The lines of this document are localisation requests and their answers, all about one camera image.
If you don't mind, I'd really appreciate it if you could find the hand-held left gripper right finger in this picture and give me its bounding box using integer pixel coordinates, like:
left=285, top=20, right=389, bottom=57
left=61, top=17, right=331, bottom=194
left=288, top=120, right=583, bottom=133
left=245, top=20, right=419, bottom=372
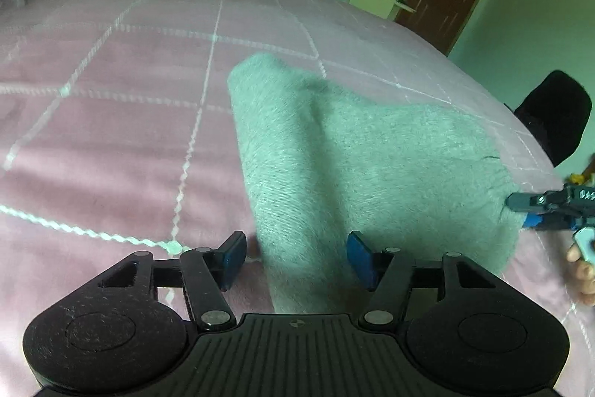
left=348, top=231, right=499, bottom=328

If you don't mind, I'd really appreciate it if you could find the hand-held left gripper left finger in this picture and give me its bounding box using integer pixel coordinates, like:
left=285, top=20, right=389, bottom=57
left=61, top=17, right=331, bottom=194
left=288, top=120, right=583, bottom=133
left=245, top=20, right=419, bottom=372
left=97, top=231, right=248, bottom=330

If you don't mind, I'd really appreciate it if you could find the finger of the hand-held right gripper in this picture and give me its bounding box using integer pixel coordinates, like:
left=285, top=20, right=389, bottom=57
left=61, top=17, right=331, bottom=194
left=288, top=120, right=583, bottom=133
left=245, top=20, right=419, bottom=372
left=506, top=191, right=565, bottom=214
left=523, top=212, right=577, bottom=233

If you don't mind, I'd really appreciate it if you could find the green knitted cloth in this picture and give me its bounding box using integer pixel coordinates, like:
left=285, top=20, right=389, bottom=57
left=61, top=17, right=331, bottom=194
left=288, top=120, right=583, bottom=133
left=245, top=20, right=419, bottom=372
left=228, top=52, right=521, bottom=315

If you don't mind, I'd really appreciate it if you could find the person's right hand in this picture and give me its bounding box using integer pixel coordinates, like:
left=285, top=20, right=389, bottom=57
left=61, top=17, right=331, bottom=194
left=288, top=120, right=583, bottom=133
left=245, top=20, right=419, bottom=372
left=566, top=239, right=595, bottom=296

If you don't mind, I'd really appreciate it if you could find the black chair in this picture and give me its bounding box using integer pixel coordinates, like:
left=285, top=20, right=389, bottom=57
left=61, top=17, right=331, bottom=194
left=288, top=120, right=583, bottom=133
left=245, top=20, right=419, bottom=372
left=511, top=70, right=594, bottom=168

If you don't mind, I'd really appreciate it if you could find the pink quilted bed cover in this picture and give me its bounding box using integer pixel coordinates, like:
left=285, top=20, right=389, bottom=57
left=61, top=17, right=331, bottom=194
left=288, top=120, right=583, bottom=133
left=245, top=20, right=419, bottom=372
left=0, top=0, right=595, bottom=397

